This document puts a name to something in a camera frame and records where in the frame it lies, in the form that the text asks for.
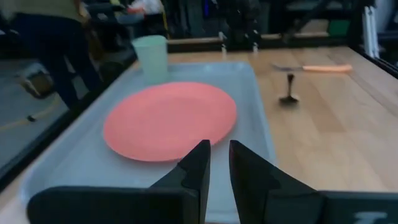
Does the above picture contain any orange plastic plate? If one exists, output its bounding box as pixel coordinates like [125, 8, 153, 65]
[103, 81, 238, 162]

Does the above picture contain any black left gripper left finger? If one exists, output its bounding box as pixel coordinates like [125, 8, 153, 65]
[26, 139, 211, 224]

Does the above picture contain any grey rectangular tray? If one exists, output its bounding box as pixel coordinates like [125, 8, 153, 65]
[19, 60, 277, 224]

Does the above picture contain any mint green plastic cup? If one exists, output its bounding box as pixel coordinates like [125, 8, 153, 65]
[131, 34, 170, 85]

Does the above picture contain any dark metal spoon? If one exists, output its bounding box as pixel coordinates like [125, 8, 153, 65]
[278, 73, 300, 106]

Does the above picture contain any green box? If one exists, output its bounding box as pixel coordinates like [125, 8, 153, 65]
[327, 19, 351, 38]

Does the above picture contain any person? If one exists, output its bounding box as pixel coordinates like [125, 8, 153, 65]
[0, 0, 105, 110]

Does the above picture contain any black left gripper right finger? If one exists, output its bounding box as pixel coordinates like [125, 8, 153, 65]
[228, 139, 398, 224]

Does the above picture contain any orange-handled knife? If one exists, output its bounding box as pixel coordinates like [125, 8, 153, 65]
[271, 63, 353, 74]

